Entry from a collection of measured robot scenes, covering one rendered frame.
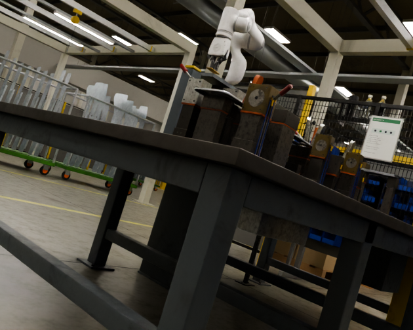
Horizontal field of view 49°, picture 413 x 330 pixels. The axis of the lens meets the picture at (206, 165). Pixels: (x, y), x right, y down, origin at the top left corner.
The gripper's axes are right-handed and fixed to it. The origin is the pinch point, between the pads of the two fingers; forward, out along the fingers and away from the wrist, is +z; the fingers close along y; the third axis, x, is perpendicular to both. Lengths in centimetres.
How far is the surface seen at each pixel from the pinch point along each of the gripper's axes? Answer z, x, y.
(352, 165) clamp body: 25, 66, 63
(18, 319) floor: 122, -83, 14
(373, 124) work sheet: -16, 131, 51
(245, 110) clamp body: 28, -33, 45
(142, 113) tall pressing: -70, 610, -606
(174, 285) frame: 86, -98, 79
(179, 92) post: 20.8, -17.0, -3.1
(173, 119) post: 34.4, -17.2, -1.4
